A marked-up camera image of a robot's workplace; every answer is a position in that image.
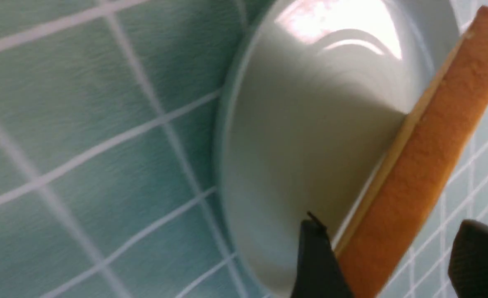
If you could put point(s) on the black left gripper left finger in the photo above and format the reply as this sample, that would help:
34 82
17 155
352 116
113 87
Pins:
318 273

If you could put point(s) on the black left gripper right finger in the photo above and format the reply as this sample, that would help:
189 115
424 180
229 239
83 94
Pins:
468 266

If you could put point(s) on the toast slice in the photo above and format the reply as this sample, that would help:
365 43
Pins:
418 164

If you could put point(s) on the pale green plate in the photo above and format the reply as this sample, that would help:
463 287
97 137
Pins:
313 100

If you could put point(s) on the green checkered tablecloth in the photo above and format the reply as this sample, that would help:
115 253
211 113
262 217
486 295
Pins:
108 113

